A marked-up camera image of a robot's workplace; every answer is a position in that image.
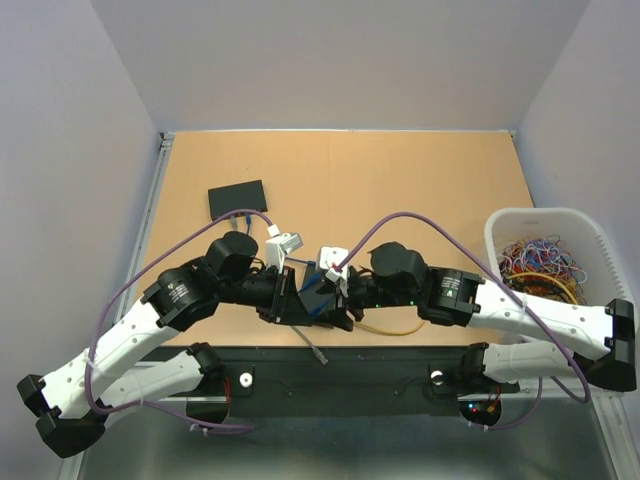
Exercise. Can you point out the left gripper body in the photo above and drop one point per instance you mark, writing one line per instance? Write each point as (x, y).
(272, 309)

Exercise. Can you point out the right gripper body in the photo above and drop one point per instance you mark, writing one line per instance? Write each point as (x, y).
(359, 288)

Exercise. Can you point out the black network switch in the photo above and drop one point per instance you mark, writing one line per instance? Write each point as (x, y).
(315, 294)
(241, 196)

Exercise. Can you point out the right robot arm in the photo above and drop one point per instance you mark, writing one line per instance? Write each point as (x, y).
(597, 341)

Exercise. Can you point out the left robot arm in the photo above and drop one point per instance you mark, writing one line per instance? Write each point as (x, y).
(73, 402)

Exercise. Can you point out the white plastic basket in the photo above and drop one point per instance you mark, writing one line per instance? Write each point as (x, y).
(559, 253)

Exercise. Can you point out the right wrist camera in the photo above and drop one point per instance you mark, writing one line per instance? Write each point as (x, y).
(328, 262)

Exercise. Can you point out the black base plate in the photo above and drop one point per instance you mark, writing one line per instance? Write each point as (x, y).
(354, 381)

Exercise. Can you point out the aluminium frame rail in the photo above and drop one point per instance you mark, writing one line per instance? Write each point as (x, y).
(535, 397)

